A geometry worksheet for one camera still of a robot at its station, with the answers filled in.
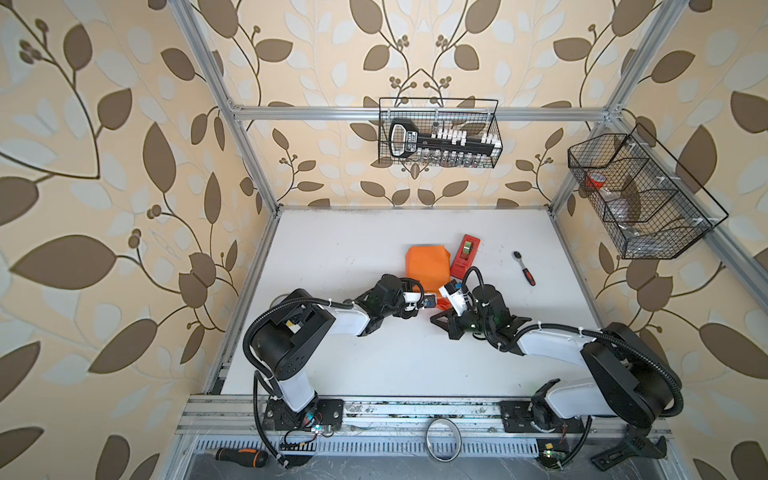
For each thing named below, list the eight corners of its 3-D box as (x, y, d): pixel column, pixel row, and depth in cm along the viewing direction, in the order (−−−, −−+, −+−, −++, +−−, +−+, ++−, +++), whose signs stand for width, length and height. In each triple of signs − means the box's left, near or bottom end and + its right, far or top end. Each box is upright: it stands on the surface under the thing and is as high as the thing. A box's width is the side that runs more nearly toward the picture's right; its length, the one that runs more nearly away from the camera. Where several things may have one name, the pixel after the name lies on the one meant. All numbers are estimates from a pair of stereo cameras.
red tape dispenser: (446, 279, 102) (449, 267, 97) (461, 245, 112) (465, 232, 106) (463, 285, 101) (467, 274, 95) (477, 250, 110) (481, 238, 105)
